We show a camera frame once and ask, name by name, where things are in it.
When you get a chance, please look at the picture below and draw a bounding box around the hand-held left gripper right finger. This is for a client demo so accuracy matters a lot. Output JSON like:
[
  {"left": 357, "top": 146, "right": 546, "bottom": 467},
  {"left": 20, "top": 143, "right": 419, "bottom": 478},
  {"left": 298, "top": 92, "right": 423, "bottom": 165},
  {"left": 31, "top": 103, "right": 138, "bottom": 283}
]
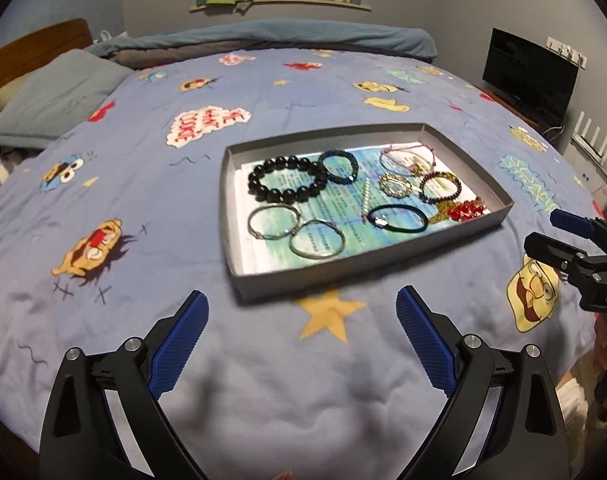
[{"left": 396, "top": 285, "right": 571, "bottom": 480}]

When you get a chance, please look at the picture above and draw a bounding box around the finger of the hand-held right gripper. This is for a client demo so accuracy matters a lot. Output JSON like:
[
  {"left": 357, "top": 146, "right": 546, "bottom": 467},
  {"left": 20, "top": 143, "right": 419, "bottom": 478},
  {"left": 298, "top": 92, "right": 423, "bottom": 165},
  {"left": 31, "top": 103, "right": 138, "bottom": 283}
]
[
  {"left": 550, "top": 209, "right": 607, "bottom": 257},
  {"left": 524, "top": 231, "right": 593, "bottom": 287}
]

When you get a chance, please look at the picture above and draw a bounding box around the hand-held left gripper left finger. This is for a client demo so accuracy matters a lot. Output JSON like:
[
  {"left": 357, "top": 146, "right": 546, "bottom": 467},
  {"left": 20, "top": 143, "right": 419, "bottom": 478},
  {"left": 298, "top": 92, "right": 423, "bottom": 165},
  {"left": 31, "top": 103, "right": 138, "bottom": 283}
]
[{"left": 38, "top": 290, "right": 210, "bottom": 480}]

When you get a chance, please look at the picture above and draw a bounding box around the red bead bracelet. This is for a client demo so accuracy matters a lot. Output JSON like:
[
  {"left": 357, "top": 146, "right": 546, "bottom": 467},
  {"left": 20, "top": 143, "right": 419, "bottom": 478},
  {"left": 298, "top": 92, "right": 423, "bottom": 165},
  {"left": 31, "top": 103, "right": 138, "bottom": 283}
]
[{"left": 426, "top": 196, "right": 488, "bottom": 224}]

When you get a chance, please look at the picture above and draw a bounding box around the grey cardboard tray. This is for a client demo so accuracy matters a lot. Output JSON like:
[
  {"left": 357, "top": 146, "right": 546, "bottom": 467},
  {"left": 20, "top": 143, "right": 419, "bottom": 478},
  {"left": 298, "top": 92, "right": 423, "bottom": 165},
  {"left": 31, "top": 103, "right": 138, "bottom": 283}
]
[{"left": 218, "top": 121, "right": 514, "bottom": 303}]

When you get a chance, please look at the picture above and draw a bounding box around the black hair tie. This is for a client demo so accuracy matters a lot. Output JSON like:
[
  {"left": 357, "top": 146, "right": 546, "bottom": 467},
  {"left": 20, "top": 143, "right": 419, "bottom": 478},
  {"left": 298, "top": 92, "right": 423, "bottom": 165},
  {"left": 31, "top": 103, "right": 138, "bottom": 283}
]
[{"left": 367, "top": 203, "right": 429, "bottom": 235}]

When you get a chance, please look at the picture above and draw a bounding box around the dark purple beaded bracelet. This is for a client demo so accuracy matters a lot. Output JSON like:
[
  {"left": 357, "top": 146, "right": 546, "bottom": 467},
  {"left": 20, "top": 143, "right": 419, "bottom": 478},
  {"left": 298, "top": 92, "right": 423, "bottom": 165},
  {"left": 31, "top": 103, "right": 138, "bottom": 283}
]
[{"left": 419, "top": 170, "right": 465, "bottom": 206}]

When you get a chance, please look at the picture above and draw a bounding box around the silver bangle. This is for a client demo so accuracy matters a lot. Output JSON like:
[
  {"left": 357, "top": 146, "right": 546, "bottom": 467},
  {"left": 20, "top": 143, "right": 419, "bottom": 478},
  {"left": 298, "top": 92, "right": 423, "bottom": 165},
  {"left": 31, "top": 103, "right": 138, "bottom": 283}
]
[
  {"left": 288, "top": 218, "right": 346, "bottom": 261},
  {"left": 247, "top": 203, "right": 300, "bottom": 240}
]

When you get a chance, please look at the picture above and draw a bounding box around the white pearl bar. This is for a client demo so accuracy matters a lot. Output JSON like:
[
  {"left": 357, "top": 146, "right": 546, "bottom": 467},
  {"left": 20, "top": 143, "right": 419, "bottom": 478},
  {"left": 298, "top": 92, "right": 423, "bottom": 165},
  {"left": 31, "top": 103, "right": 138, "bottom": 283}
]
[{"left": 359, "top": 177, "right": 373, "bottom": 226}]

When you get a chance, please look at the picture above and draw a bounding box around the gold crystal bracelet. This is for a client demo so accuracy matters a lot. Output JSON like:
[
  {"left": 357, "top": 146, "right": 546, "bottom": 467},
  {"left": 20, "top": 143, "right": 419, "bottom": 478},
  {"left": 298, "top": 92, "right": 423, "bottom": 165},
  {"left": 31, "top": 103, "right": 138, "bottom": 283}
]
[{"left": 378, "top": 172, "right": 413, "bottom": 198}]

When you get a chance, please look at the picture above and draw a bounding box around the teal beaded bracelet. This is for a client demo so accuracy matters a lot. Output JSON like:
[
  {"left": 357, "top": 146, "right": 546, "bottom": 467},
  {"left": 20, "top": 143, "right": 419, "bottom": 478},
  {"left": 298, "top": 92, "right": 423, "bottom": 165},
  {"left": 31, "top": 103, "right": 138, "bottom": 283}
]
[{"left": 317, "top": 149, "right": 360, "bottom": 186}]

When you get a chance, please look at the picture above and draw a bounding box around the white router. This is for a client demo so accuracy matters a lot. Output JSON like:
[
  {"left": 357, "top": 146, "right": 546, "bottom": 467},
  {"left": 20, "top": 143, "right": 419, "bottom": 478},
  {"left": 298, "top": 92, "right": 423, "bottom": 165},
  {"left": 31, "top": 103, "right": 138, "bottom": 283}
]
[{"left": 566, "top": 117, "right": 607, "bottom": 196}]

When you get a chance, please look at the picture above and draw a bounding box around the black monitor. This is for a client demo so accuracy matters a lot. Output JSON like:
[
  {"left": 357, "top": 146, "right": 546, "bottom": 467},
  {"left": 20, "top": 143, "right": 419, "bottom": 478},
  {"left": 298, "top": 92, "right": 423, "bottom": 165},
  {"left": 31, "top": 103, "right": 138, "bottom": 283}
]
[{"left": 482, "top": 27, "right": 579, "bottom": 120}]

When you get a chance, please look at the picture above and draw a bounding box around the printed cartoon blanket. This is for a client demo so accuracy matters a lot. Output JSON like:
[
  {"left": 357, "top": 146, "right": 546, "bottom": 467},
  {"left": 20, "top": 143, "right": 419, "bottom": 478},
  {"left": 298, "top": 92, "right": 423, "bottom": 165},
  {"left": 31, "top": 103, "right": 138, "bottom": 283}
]
[{"left": 0, "top": 47, "right": 607, "bottom": 480}]

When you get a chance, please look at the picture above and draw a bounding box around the printed paper sheet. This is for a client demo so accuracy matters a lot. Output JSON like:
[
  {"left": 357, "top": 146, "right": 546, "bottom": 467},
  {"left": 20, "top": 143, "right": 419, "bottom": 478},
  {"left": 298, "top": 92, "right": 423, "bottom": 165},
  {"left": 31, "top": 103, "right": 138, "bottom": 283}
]
[{"left": 240, "top": 147, "right": 479, "bottom": 273}]

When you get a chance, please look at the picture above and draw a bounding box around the blue-grey pillow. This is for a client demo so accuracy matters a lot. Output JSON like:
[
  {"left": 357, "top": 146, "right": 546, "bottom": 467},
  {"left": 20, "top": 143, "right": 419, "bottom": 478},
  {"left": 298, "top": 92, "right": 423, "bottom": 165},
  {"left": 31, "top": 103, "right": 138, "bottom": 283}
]
[{"left": 0, "top": 50, "right": 134, "bottom": 148}]

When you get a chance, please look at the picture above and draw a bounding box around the grey blanket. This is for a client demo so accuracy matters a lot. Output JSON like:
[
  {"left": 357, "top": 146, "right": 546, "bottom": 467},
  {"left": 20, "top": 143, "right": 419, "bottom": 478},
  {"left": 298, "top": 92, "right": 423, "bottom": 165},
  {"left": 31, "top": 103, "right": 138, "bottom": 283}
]
[{"left": 108, "top": 45, "right": 244, "bottom": 68}]

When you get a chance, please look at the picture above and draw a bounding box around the folded blue duvet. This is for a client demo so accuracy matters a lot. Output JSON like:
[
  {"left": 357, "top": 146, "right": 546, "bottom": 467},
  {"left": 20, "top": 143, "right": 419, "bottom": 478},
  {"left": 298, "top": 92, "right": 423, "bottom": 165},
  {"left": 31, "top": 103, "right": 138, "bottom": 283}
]
[{"left": 86, "top": 20, "right": 438, "bottom": 63}]

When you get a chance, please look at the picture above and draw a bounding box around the wooden headboard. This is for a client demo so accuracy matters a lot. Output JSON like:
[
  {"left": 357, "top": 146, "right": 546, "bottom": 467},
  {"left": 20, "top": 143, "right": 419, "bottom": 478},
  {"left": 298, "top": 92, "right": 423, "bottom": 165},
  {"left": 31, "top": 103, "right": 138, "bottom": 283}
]
[{"left": 0, "top": 18, "right": 93, "bottom": 101}]

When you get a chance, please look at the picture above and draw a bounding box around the wooden window sill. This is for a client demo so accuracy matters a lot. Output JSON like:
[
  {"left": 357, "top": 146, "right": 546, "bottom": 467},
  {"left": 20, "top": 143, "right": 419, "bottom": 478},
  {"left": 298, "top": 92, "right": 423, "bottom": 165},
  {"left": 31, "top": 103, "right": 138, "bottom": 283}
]
[{"left": 189, "top": 0, "right": 371, "bottom": 12}]

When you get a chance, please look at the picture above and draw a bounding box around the pink string bracelet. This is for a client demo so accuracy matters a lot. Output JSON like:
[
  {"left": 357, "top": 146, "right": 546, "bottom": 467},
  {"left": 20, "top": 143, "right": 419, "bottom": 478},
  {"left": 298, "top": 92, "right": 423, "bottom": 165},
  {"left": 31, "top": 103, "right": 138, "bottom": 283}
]
[{"left": 379, "top": 142, "right": 437, "bottom": 176}]

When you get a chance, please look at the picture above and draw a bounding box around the white wall hook rack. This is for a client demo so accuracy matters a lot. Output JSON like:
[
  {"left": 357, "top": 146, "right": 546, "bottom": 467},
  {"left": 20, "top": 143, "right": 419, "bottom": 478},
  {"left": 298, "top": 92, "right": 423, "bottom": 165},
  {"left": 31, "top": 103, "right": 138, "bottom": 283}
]
[{"left": 546, "top": 36, "right": 589, "bottom": 68}]

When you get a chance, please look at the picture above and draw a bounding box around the black bead bracelet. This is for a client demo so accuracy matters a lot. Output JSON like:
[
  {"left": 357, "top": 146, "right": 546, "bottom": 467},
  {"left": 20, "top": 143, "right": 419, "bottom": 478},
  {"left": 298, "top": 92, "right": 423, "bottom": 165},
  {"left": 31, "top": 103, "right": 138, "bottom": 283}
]
[{"left": 246, "top": 155, "right": 329, "bottom": 206}]

